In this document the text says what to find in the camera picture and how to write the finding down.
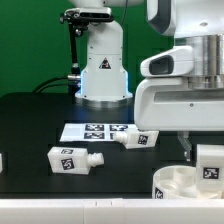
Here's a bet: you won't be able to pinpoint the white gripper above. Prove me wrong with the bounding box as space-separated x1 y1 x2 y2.
134 77 224 162

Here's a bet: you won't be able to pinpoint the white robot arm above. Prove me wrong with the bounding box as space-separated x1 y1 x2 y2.
129 0 224 132

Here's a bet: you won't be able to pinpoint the white marker sheet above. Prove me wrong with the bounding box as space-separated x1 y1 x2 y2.
60 123 135 142

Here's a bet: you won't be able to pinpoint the black cables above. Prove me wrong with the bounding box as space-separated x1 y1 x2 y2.
31 76 73 94

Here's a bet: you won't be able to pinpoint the black camera on stand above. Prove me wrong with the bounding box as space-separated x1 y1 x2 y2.
59 8 114 94

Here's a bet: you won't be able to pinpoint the white front wall bar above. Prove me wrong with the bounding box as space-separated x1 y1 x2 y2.
0 199 224 224

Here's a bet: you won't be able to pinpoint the white left wall block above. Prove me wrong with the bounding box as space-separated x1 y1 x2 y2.
0 153 3 174

